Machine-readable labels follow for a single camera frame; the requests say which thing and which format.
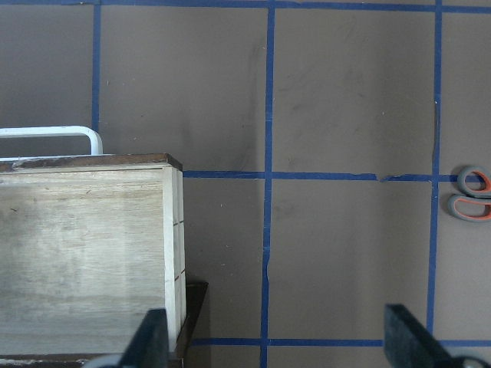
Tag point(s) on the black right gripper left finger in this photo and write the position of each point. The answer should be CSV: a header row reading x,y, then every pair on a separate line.
x,y
149,346

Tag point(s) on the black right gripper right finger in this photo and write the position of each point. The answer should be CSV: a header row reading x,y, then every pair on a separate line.
x,y
408,344

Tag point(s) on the light wooden drawer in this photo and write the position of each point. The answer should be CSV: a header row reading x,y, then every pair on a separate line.
x,y
89,244

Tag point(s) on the orange grey handled scissors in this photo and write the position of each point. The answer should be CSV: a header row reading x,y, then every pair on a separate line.
x,y
471,196

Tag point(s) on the white drawer handle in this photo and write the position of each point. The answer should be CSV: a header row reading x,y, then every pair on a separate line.
x,y
96,144

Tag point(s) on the dark brown drawer cabinet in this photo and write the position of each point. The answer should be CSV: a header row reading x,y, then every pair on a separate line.
x,y
195,295

